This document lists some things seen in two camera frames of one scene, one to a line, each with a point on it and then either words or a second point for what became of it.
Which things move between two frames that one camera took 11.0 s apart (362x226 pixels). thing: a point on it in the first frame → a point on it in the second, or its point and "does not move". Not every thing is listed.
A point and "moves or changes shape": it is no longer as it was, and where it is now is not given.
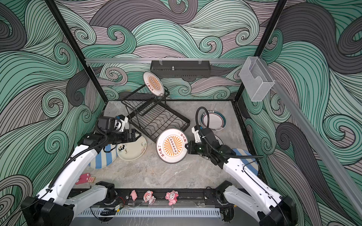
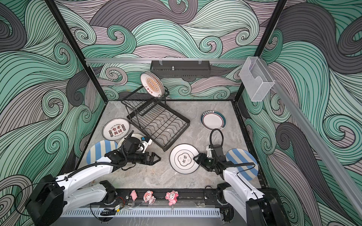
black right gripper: (192, 149) → (201, 160)
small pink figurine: (134, 195) does not move
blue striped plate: (249, 164) does not move
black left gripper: (133, 138) → (152, 157)
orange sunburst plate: (154, 83) moves or changes shape
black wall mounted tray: (180, 69) does not move
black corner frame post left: (77, 50) does not move
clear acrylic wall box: (256, 78) does not move
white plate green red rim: (217, 121) does not move
